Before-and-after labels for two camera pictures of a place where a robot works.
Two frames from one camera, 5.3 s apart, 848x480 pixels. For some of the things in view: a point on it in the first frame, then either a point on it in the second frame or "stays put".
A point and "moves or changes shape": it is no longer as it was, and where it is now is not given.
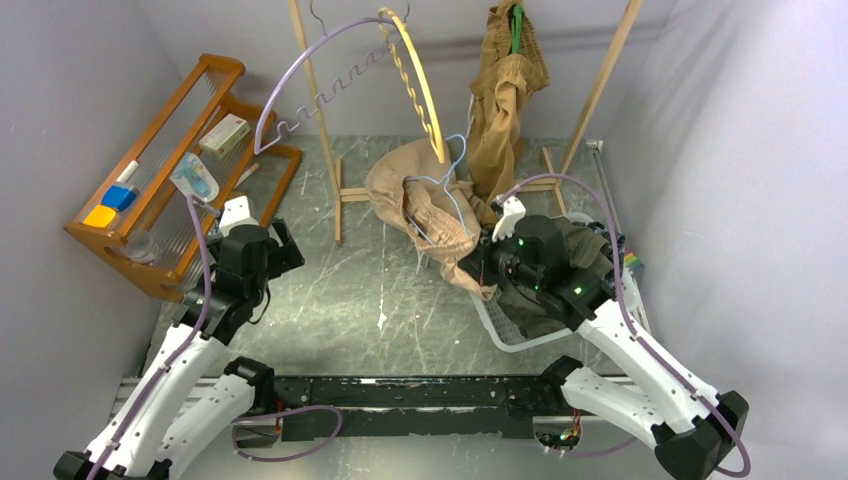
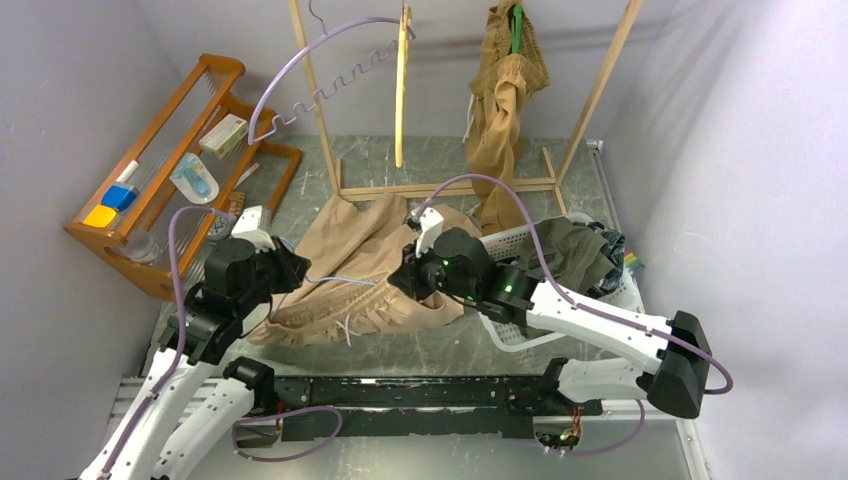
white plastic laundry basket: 507,337 stays put
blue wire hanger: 445,180 → 337,278
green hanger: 517,28 stays put
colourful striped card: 633,262 stays put
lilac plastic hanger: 342,84 moves or changes shape
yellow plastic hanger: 435,140 moves or changes shape
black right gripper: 479,263 → 409,275
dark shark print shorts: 607,246 stays put
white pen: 246,174 stays put
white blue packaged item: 191,176 stays put
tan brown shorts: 498,95 stays put
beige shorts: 409,189 → 351,249
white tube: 128,171 stays put
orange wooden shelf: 210,162 stays put
